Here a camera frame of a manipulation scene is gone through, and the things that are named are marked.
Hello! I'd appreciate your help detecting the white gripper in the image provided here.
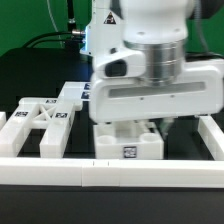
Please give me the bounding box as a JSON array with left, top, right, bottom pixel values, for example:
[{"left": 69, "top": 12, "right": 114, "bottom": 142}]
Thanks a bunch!
[{"left": 89, "top": 49, "right": 224, "bottom": 138}]

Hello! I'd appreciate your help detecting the white chair seat part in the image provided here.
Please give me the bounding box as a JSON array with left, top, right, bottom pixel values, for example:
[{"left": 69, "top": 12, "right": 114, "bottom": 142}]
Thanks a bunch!
[{"left": 93, "top": 120, "right": 164, "bottom": 160}]

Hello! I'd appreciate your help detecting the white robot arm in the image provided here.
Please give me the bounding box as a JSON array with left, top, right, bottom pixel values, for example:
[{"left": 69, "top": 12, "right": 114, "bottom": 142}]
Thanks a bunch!
[{"left": 80, "top": 0, "right": 224, "bottom": 135}]

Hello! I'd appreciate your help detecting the white right fence bar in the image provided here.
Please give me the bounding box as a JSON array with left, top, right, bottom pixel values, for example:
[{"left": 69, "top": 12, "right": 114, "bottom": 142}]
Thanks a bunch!
[{"left": 198, "top": 116, "right": 224, "bottom": 161}]

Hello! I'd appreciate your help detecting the white fence bar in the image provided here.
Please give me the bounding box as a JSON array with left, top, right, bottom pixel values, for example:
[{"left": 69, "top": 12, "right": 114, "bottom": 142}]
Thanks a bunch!
[
  {"left": 198, "top": 116, "right": 224, "bottom": 161},
  {"left": 0, "top": 157, "right": 224, "bottom": 188},
  {"left": 0, "top": 112, "right": 6, "bottom": 130}
]

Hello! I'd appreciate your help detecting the black vertical pole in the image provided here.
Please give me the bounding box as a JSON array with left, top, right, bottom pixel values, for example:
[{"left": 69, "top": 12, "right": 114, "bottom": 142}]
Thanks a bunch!
[{"left": 65, "top": 0, "right": 76, "bottom": 49}]

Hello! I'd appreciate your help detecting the white front fence bar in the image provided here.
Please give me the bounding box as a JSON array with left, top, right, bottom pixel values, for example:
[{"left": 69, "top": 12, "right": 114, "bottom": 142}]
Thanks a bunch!
[{"left": 0, "top": 157, "right": 224, "bottom": 188}]

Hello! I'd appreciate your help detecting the white left fence bar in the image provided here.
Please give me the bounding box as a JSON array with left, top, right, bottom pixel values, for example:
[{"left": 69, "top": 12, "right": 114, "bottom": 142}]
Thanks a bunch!
[{"left": 0, "top": 112, "right": 6, "bottom": 130}]

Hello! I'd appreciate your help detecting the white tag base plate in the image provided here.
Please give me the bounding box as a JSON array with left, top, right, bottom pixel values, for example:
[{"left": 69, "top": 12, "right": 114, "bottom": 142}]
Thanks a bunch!
[{"left": 59, "top": 82, "right": 91, "bottom": 101}]

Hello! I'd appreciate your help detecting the white chair back frame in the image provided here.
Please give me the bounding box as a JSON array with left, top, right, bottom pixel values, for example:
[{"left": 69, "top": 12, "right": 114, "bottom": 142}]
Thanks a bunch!
[{"left": 0, "top": 98, "right": 83, "bottom": 158}]

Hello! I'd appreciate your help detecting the black cable with connector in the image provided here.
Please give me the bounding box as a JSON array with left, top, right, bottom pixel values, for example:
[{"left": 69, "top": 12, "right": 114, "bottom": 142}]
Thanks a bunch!
[{"left": 21, "top": 29, "right": 87, "bottom": 49}]

